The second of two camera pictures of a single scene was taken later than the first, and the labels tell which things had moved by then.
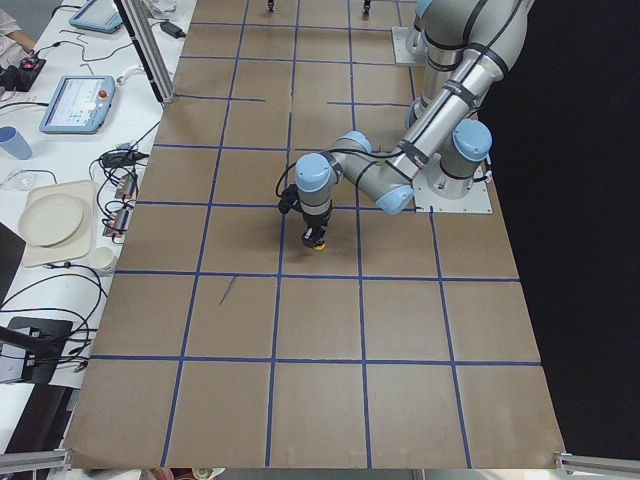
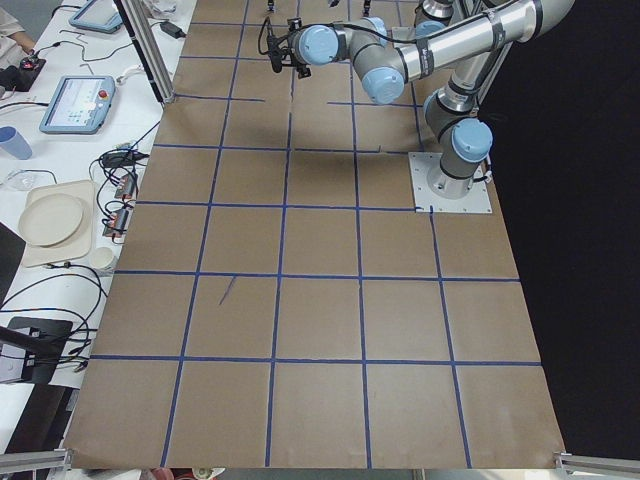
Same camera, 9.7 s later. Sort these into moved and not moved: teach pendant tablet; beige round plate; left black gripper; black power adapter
Moved: left black gripper
Not moved: black power adapter; beige round plate; teach pendant tablet
